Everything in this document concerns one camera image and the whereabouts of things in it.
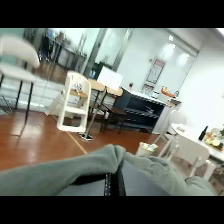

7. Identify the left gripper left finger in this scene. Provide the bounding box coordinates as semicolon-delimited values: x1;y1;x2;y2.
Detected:
58;172;118;197

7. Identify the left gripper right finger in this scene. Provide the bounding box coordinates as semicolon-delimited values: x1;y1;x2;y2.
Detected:
116;159;172;197

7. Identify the olive green T-shirt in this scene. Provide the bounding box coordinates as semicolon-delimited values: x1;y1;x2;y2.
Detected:
0;143;218;197

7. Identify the waste bin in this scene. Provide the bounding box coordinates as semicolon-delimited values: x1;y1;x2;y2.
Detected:
135;141;160;158

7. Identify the black counter cabinet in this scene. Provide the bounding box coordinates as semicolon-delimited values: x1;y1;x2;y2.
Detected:
114;87;183;135

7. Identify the white round table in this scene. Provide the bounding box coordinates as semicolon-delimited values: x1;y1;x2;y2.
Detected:
170;122;224;162

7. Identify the white high chair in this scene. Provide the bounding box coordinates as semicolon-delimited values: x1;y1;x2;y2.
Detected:
55;70;93;134

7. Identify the black bottle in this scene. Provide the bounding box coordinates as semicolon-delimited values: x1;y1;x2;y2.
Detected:
198;125;209;142

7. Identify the wooden table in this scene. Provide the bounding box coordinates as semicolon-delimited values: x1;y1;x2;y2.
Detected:
79;78;125;142

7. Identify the framed wall poster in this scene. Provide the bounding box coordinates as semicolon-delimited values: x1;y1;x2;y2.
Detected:
145;58;167;85

